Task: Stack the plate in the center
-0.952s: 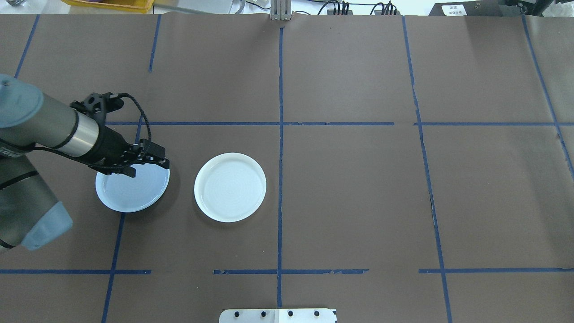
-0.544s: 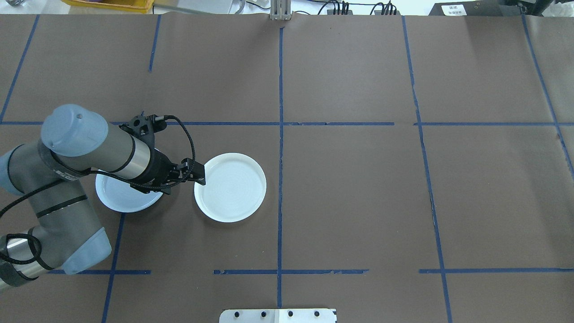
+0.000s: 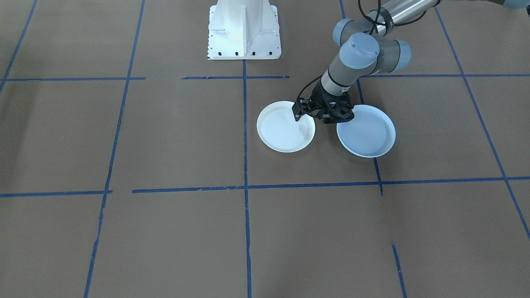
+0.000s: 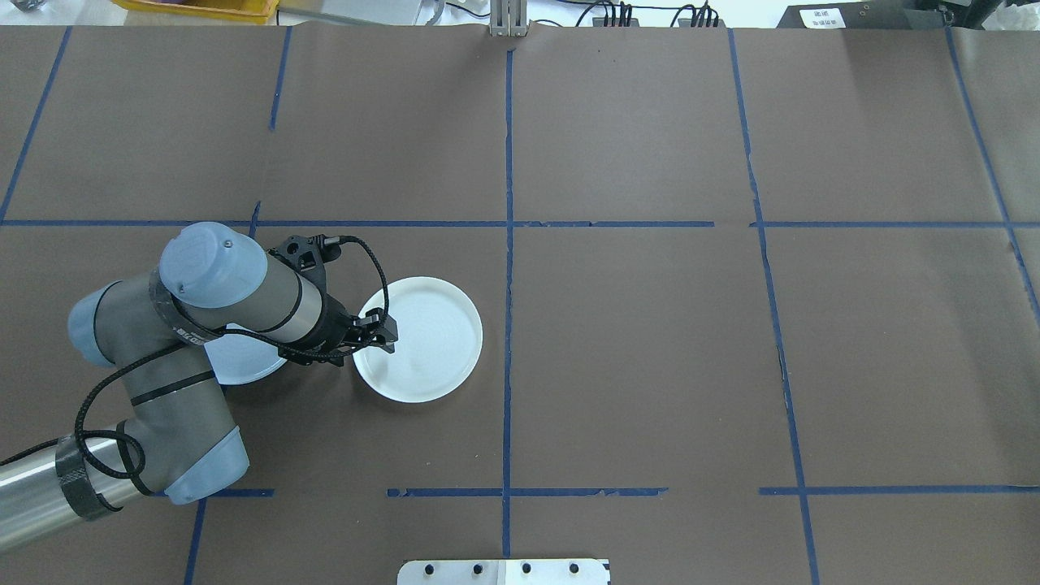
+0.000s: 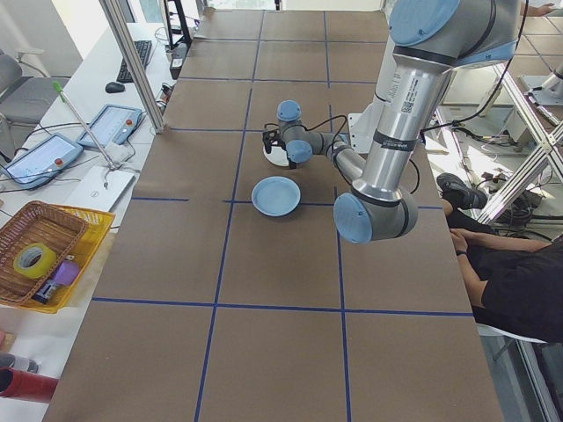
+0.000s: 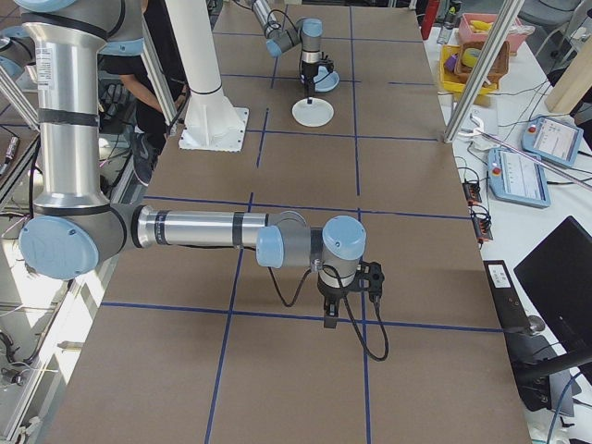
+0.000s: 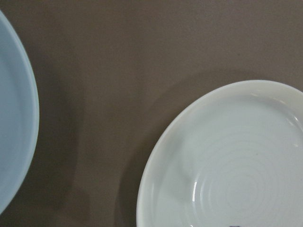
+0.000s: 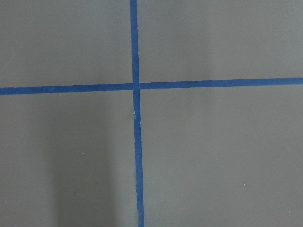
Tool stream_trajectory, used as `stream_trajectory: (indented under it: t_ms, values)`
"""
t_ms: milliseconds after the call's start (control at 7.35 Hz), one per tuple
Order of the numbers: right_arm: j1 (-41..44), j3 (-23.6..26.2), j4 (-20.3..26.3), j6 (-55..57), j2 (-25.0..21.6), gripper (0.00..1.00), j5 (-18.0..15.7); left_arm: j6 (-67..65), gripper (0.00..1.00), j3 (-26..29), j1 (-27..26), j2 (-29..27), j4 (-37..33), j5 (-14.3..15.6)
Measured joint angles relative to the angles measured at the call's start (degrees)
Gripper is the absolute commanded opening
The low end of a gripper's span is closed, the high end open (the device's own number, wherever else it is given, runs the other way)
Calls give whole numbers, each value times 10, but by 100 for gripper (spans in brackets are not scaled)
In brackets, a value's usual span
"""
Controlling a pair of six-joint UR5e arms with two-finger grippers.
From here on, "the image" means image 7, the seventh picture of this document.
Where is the pale blue plate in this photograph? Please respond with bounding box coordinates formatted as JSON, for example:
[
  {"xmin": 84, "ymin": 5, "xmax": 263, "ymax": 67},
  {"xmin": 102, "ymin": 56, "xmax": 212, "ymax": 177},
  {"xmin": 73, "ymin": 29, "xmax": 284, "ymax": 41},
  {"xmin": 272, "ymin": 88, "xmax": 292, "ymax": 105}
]
[{"xmin": 0, "ymin": 9, "xmax": 40, "ymax": 215}]

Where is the white plate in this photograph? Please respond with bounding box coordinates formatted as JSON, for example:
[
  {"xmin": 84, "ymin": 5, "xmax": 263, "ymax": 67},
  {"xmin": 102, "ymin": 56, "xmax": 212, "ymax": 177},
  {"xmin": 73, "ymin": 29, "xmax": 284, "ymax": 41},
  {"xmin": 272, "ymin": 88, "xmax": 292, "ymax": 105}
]
[{"xmin": 136, "ymin": 79, "xmax": 303, "ymax": 227}]

